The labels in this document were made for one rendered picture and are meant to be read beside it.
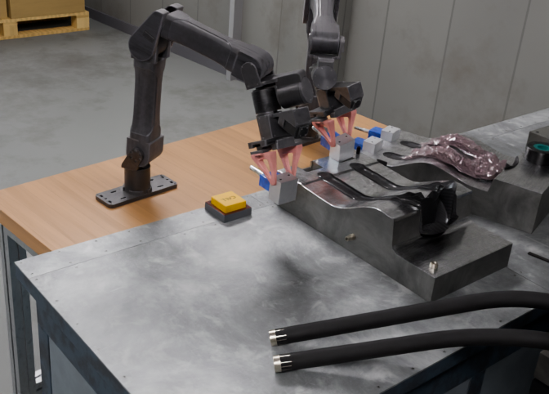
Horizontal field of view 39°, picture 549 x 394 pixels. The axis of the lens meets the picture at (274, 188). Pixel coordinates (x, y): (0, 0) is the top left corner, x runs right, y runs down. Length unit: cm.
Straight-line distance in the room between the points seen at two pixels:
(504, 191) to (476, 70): 218
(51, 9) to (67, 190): 425
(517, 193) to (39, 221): 111
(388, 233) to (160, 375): 57
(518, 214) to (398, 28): 250
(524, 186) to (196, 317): 86
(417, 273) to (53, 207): 84
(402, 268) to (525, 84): 242
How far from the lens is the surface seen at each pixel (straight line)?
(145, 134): 180
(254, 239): 173
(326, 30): 188
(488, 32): 401
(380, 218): 163
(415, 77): 429
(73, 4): 619
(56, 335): 161
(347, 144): 192
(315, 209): 177
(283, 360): 135
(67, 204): 187
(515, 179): 195
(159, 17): 168
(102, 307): 151
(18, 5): 601
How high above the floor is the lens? 167
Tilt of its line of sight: 26 degrees down
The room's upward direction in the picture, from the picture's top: 5 degrees clockwise
